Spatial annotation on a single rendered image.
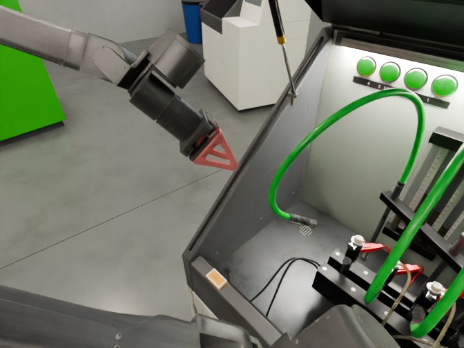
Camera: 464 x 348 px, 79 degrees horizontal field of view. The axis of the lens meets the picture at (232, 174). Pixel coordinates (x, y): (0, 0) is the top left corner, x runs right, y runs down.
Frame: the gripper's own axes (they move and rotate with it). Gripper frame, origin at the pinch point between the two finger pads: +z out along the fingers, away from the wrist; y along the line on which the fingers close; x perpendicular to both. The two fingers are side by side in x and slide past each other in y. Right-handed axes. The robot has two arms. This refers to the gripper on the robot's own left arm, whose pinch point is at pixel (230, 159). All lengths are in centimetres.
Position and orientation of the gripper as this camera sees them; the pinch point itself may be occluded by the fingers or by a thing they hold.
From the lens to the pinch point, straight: 52.0
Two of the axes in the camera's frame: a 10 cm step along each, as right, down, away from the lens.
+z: 7.2, 5.6, 4.1
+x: -6.7, 7.1, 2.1
